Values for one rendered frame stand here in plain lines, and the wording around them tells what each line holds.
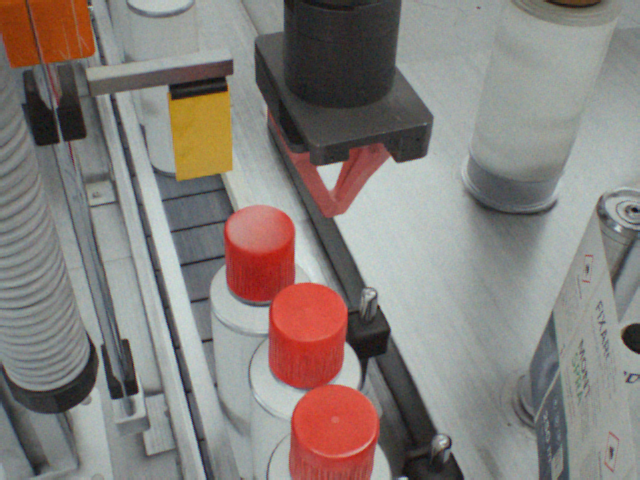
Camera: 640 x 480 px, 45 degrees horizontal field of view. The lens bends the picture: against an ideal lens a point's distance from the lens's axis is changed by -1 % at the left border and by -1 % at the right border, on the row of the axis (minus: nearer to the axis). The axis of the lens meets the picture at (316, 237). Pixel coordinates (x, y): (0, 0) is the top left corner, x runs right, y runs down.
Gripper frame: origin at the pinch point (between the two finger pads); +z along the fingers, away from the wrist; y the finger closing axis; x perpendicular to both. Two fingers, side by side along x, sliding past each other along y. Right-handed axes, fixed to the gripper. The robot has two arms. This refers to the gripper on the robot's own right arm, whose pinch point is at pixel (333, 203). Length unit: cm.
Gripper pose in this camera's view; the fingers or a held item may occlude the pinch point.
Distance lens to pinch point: 47.0
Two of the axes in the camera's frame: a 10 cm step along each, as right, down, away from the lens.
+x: -9.4, 2.3, -2.4
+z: -0.2, 6.9, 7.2
